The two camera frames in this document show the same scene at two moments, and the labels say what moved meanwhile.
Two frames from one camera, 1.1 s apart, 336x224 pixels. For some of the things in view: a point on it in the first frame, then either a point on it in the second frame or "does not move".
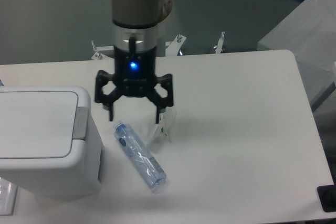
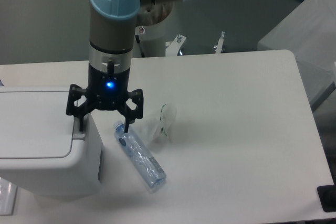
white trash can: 49,144 does not move
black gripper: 136,70 → 107,91
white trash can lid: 37,125 does not move
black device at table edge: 327,195 does not move
